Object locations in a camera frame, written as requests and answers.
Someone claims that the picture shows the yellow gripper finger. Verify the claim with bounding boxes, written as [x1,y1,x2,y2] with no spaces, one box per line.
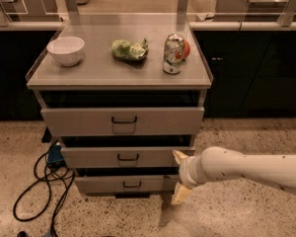
[171,183,192,205]
[173,150,188,165]

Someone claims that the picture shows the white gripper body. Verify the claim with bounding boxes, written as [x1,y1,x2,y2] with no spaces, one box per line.
[179,156,204,188]

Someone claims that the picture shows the grey drawer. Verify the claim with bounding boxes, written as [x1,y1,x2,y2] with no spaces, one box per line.
[75,175,179,194]
[41,108,204,136]
[60,145,195,169]

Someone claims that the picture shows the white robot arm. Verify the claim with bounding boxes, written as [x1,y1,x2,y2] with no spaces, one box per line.
[171,146,296,205]

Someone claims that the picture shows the grey drawer cabinet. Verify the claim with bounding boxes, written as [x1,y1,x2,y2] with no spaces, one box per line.
[25,13,214,198]

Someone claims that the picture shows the orange fruit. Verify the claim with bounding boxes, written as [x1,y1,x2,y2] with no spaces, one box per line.
[183,39,190,59]

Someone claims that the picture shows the crushed soda can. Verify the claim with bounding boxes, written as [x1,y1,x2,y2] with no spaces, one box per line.
[163,34,185,75]

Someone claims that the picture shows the green chip bag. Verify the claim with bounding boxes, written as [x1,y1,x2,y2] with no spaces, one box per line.
[111,39,149,61]

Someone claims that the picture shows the blue power box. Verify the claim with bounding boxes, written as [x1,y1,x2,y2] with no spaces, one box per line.
[46,143,63,166]

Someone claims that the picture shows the white ceramic bowl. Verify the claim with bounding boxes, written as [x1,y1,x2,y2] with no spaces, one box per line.
[47,37,85,66]

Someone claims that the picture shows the background grey cabinet right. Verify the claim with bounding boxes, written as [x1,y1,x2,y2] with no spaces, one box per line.
[214,0,289,22]

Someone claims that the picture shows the background grey cabinet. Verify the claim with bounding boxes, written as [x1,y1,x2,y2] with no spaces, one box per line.
[214,0,289,22]
[0,0,59,22]

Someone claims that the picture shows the background grey cabinet left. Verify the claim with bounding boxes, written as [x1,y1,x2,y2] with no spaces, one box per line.
[0,0,59,22]

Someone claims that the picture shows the white rail right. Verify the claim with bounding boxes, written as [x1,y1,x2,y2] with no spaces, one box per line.
[189,22,296,31]

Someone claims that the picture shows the white rail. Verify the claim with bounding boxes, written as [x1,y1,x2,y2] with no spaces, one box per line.
[0,22,66,31]
[189,22,296,31]

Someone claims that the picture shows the black floor cable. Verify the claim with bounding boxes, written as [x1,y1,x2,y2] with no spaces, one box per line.
[12,150,76,237]

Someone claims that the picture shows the white rail left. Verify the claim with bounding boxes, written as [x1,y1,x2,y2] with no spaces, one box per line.
[0,22,66,31]

